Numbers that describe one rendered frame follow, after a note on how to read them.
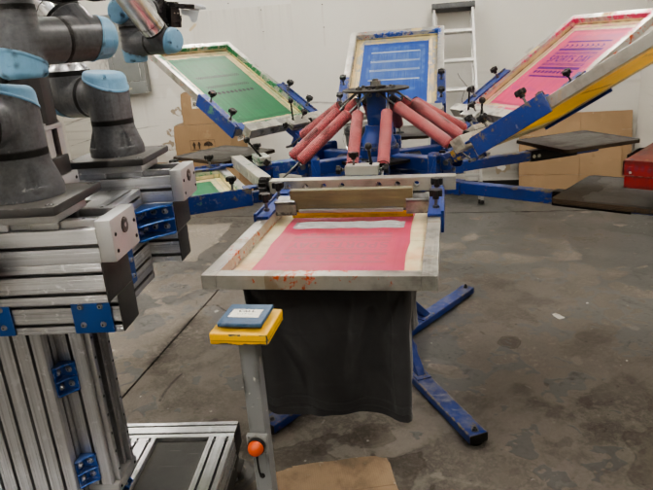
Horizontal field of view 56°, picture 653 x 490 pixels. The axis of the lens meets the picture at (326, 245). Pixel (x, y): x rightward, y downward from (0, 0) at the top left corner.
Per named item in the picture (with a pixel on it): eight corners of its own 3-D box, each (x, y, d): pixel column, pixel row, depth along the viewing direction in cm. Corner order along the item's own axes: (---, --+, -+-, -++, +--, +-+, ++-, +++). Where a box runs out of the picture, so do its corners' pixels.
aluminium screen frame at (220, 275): (437, 291, 142) (437, 276, 141) (202, 289, 154) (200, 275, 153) (441, 202, 215) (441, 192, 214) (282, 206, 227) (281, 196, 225)
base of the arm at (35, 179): (-27, 206, 122) (-41, 157, 119) (14, 189, 137) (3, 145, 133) (45, 202, 121) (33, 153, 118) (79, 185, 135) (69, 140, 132)
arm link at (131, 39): (144, 61, 189) (138, 24, 186) (118, 63, 195) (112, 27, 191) (161, 60, 196) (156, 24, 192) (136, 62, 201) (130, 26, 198)
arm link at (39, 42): (79, 74, 102) (65, 3, 98) (17, 80, 92) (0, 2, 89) (48, 76, 105) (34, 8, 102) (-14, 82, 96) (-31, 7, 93)
